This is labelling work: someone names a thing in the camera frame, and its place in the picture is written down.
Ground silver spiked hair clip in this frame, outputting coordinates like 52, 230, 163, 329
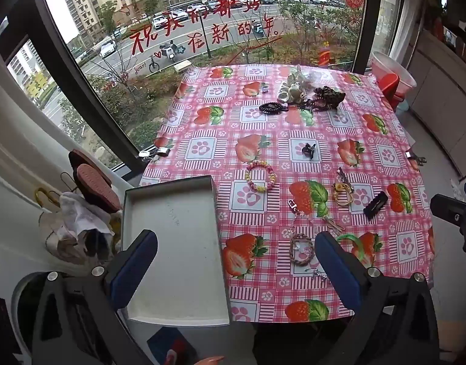
336, 167, 355, 193

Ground beaded keychain with clasp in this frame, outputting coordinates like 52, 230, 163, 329
287, 198, 313, 236

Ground grey cabinet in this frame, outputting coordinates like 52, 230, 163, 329
408, 26, 466, 179

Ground dark brown slipper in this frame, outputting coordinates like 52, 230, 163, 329
68, 149, 112, 198

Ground pink yellow spiral bracelet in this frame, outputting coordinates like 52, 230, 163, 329
245, 161, 278, 193

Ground bronze hair pin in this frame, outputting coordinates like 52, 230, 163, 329
322, 217, 345, 232

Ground pink plastic bucket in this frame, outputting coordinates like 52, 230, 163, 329
371, 51, 417, 92

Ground strawberry printed tablecloth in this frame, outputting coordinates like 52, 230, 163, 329
139, 64, 435, 324

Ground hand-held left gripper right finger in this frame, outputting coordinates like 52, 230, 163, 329
314, 231, 441, 365

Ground white washing machine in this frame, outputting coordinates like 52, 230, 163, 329
0, 167, 142, 365

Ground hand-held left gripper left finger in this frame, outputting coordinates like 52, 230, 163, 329
31, 229, 158, 365

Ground grey cardboard box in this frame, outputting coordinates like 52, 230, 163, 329
121, 176, 231, 326

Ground leopard print scrunchie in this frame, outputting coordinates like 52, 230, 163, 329
313, 87, 345, 111

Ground braided cord bracelet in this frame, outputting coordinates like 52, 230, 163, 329
290, 233, 315, 265

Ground pink sole slipper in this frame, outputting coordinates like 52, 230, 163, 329
77, 164, 121, 214

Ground white towel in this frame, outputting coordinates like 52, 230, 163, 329
60, 192, 115, 244

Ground black coil hair tie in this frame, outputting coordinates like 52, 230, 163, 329
259, 101, 287, 115

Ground red stool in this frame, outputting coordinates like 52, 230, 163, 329
377, 73, 406, 111

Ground metal tablecloth clamp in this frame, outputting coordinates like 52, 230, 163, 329
138, 146, 170, 160
405, 150, 427, 166

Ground gold cord bracelet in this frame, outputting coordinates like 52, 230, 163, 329
332, 182, 354, 208

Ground black snap hair clip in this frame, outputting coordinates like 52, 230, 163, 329
363, 191, 389, 220

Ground small silver charm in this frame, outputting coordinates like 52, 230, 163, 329
305, 266, 330, 283

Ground parked scooter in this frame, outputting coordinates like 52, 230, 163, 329
159, 41, 178, 62

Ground dark blue object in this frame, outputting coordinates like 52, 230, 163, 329
147, 327, 197, 365

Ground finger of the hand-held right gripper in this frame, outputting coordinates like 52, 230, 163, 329
430, 194, 466, 229

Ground clear plastic bag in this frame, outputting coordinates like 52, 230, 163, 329
305, 69, 327, 86

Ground green translucent bangle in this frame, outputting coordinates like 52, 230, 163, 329
336, 234, 365, 259

